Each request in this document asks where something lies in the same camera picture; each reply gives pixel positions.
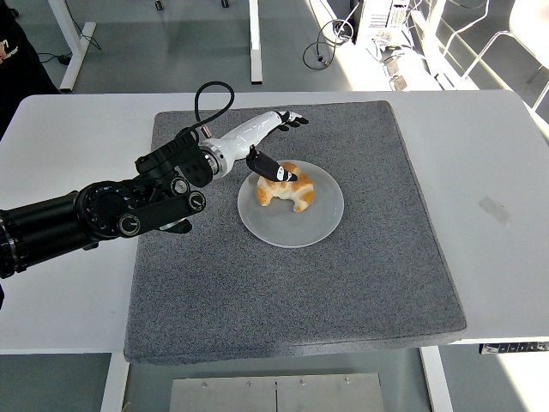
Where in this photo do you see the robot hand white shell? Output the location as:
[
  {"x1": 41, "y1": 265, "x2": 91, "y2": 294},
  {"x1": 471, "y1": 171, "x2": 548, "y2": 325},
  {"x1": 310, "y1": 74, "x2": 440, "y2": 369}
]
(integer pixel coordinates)
[{"x1": 219, "y1": 110, "x2": 310, "y2": 184}]

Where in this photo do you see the person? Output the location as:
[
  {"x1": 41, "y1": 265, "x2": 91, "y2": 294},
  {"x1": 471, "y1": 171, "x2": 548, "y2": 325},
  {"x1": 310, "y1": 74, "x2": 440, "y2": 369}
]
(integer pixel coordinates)
[{"x1": 0, "y1": 0, "x2": 61, "y2": 142}]

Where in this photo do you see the white table leg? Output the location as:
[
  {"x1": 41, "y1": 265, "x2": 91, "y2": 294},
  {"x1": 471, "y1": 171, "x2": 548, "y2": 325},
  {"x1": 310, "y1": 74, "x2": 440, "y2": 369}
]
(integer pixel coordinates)
[
  {"x1": 100, "y1": 352, "x2": 130, "y2": 412},
  {"x1": 419, "y1": 345, "x2": 455, "y2": 412}
]

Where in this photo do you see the black floor cable loop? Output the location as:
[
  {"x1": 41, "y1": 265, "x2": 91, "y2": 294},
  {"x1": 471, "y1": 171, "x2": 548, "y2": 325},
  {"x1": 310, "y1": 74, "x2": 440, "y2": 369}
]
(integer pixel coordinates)
[{"x1": 303, "y1": 19, "x2": 357, "y2": 69}]

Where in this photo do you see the light grey round plate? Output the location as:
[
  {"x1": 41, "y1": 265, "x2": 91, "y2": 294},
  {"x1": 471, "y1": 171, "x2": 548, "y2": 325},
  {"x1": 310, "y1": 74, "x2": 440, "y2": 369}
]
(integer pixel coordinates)
[{"x1": 237, "y1": 159, "x2": 346, "y2": 249}]

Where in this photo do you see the table height control panel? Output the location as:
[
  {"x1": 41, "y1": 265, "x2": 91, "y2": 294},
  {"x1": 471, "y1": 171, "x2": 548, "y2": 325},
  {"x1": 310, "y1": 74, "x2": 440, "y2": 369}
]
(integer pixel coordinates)
[{"x1": 479, "y1": 342, "x2": 549, "y2": 355}]

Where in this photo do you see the grey felt mat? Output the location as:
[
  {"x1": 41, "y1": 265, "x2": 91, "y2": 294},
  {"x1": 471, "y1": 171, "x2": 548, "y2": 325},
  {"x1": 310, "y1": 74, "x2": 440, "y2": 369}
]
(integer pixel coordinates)
[{"x1": 124, "y1": 100, "x2": 468, "y2": 367}]

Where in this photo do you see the grey metal plate with screws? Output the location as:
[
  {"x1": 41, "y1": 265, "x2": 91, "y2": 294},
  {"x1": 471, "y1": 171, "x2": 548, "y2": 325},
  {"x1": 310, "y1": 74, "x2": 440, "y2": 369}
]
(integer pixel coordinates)
[{"x1": 168, "y1": 373, "x2": 385, "y2": 412}]

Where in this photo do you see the croissant bread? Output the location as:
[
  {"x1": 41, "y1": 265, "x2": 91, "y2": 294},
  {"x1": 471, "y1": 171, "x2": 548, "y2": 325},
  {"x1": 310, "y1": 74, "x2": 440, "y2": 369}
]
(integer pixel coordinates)
[{"x1": 256, "y1": 161, "x2": 316, "y2": 213}]

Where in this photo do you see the grey tape strip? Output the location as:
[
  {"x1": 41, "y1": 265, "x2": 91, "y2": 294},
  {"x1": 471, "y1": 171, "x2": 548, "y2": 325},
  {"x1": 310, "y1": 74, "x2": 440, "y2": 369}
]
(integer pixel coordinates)
[{"x1": 478, "y1": 196, "x2": 514, "y2": 227}]

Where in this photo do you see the white wire frame chair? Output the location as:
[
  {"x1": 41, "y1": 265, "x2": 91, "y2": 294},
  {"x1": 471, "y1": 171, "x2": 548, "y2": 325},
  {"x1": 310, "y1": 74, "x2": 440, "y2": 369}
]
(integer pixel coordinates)
[{"x1": 461, "y1": 0, "x2": 549, "y2": 111}]

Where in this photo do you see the white desk leg with foot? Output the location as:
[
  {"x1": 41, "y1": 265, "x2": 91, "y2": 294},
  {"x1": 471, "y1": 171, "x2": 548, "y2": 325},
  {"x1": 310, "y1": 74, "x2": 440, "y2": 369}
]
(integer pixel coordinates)
[
  {"x1": 248, "y1": 0, "x2": 263, "y2": 84},
  {"x1": 47, "y1": 0, "x2": 98, "y2": 91}
]

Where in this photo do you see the white computer tower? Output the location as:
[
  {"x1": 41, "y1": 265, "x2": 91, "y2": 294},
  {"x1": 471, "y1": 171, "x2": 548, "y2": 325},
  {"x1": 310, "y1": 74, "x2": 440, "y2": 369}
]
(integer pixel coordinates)
[{"x1": 354, "y1": 0, "x2": 415, "y2": 48}]

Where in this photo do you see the thin black floor cable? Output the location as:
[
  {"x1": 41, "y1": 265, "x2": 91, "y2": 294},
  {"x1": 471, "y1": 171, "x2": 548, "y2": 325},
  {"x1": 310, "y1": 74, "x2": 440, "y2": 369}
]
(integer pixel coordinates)
[{"x1": 36, "y1": 32, "x2": 100, "y2": 67}]

